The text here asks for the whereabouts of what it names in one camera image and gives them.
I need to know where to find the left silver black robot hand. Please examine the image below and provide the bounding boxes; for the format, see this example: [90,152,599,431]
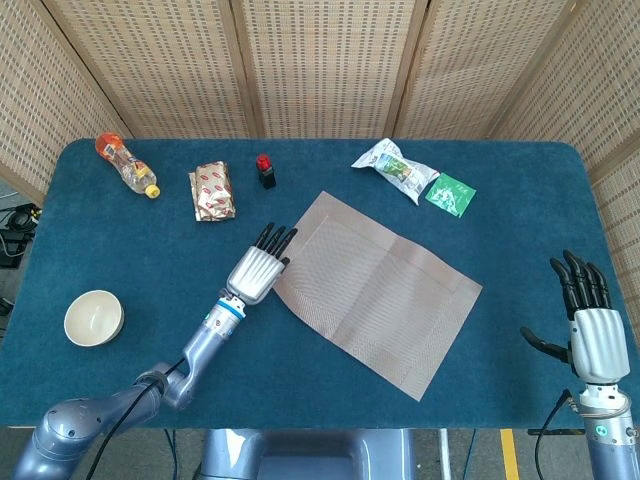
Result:
[225,222,299,306]

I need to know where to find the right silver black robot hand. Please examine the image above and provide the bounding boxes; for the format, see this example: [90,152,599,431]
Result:
[519,249,632,385]

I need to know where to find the grey woven placemat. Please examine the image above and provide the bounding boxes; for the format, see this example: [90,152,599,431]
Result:
[273,190,484,402]

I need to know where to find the white bowl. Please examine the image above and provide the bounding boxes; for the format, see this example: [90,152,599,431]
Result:
[63,290,125,348]

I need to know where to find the silver red snack packet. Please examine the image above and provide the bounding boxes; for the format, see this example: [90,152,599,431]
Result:
[187,160,238,224]

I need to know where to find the black bottle with red cap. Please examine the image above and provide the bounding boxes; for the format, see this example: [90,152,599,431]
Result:
[255,153,277,190]

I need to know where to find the blue carpet table cover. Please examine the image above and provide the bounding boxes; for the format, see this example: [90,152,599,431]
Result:
[7,138,632,431]

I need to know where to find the yellow floor tape line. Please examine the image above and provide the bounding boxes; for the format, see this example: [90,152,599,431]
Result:
[499,428,519,480]

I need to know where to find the plastic bottle with yellow cap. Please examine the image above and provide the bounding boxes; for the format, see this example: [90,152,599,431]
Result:
[95,132,162,200]

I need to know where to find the white green crumpled snack bag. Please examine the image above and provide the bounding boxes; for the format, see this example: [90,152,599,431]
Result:
[350,138,442,207]

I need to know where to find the blue-grey robot torso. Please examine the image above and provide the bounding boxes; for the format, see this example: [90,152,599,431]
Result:
[192,428,416,480]

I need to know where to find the white table leg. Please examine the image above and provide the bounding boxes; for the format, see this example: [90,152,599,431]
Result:
[437,428,452,480]

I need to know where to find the green sachet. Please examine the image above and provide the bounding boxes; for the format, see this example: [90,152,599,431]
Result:
[424,172,477,218]

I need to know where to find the woven bamboo folding screen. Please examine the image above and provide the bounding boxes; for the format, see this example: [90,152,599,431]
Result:
[0,0,640,346]

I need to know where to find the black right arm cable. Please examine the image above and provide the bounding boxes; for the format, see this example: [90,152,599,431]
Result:
[533,388,576,480]

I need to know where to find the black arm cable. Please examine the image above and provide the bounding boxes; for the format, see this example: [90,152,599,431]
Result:
[84,359,184,480]
[533,388,576,480]

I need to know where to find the blue cable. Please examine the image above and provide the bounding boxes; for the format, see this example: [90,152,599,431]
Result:
[163,428,179,480]
[460,428,479,480]

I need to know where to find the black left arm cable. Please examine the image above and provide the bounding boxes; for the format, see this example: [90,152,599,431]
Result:
[84,359,184,480]

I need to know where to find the black cables and floor equipment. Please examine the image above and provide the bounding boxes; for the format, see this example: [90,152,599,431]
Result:
[0,202,41,269]

